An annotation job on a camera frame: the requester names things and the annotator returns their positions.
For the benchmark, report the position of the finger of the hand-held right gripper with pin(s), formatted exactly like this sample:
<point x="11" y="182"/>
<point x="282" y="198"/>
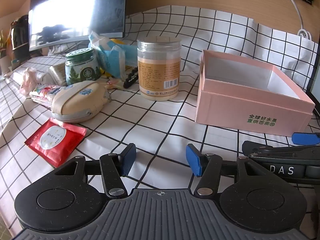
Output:
<point x="306" y="138"/>
<point x="260" y="148"/>

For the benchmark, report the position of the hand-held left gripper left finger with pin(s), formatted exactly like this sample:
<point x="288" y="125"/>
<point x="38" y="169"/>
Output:
<point x="129" y="158"/>

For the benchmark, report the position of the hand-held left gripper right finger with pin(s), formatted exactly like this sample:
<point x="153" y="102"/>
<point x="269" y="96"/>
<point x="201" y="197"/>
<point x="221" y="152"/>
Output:
<point x="193" y="160"/>

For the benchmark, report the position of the pink cardboard box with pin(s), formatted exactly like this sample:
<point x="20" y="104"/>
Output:
<point x="250" y="110"/>

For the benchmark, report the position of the red foil packet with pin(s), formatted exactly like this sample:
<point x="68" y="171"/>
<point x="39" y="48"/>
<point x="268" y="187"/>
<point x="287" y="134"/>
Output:
<point x="71" y="136"/>

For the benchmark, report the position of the blue white tissue packet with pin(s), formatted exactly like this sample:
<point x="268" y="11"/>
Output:
<point x="100" y="41"/>
<point x="111" y="58"/>

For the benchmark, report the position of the checked tablecloth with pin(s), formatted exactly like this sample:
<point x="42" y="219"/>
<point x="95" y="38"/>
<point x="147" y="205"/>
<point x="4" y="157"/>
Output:
<point x="162" y="120"/>

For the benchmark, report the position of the beige zip pouch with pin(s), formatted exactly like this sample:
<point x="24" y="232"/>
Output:
<point x="75" y="102"/>

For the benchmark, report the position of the black hair clip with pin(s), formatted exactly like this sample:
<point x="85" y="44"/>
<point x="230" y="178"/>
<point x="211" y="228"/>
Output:
<point x="130" y="80"/>

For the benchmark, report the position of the clear plastic jar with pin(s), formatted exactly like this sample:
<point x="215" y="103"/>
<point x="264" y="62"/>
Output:
<point x="158" y="75"/>

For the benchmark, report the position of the green glass jar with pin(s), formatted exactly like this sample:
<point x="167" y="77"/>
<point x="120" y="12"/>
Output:
<point x="82" y="70"/>

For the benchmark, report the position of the colourful candy packet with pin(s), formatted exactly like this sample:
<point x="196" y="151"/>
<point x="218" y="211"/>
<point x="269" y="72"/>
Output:
<point x="45" y="92"/>

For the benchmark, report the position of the clear wrapped beige packet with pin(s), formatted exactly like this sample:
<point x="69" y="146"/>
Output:
<point x="58" y="72"/>

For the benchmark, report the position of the yellow packet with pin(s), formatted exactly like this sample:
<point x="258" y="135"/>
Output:
<point x="115" y="40"/>

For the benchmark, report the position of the pink plastic bag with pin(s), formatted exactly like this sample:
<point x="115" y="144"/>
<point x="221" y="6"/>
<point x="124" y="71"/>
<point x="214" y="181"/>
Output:
<point x="28" y="80"/>

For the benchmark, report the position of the computer monitor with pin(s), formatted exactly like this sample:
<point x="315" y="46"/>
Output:
<point x="75" y="10"/>

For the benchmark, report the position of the dark object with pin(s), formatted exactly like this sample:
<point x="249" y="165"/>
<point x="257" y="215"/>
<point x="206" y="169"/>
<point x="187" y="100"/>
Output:
<point x="20" y="37"/>

